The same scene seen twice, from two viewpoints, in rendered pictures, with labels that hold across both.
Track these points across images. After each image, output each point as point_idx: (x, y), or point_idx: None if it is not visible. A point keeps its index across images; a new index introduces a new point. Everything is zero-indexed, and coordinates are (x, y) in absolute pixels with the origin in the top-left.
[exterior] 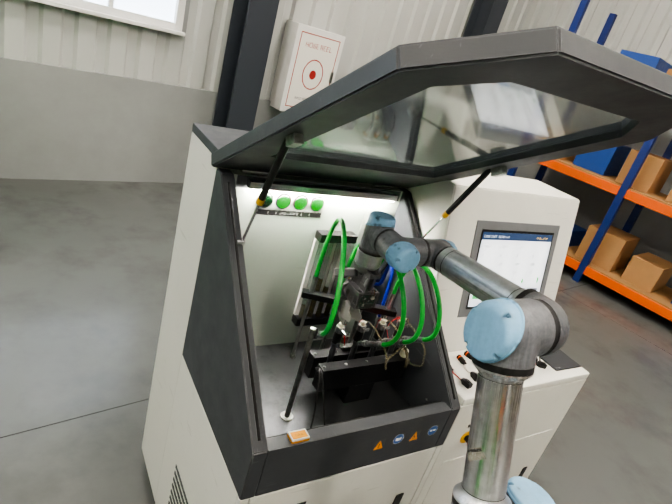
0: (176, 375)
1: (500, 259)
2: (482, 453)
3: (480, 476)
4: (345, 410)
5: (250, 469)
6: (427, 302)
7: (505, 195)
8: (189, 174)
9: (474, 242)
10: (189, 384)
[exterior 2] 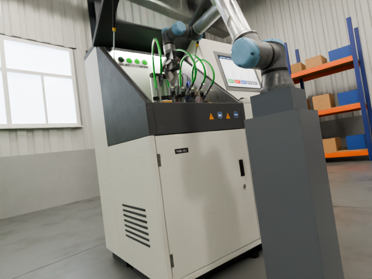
0: (108, 162)
1: (232, 67)
2: (231, 16)
3: (235, 24)
4: None
5: (147, 112)
6: (207, 79)
7: (220, 43)
8: (88, 75)
9: (216, 58)
10: (114, 149)
